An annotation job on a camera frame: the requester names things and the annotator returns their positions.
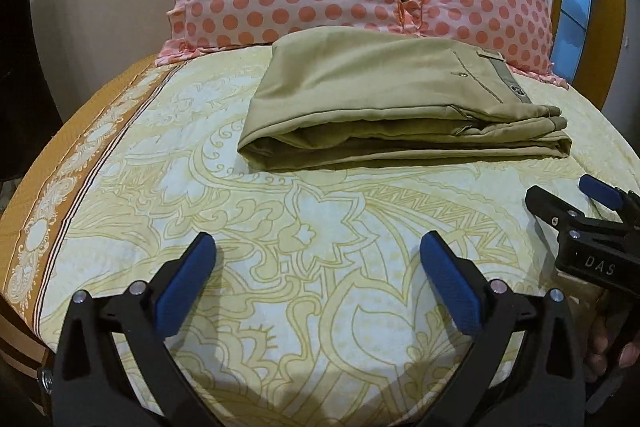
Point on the khaki pants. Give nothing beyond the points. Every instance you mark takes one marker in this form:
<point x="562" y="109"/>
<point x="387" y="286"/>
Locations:
<point x="380" y="97"/>

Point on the yellow patterned bedsheet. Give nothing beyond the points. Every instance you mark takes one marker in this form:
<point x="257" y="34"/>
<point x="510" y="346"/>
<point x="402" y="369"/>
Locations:
<point x="300" y="227"/>

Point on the wooden window frame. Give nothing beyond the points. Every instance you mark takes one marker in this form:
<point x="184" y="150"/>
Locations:
<point x="612" y="22"/>

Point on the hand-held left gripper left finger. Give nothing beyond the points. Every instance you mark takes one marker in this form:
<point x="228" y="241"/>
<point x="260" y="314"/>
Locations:
<point x="186" y="283"/>

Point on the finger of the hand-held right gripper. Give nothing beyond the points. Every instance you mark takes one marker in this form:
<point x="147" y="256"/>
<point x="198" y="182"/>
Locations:
<point x="600" y="189"/>
<point x="549" y="207"/>

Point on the person's right hand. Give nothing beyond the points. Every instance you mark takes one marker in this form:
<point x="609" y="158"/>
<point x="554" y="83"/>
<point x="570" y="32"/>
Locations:
<point x="600" y="342"/>

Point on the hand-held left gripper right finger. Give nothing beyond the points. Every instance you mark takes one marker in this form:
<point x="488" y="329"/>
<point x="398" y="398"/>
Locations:
<point x="451" y="286"/>

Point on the black furniture panel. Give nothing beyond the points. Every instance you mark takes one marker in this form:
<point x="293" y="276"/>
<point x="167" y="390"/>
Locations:
<point x="22" y="72"/>

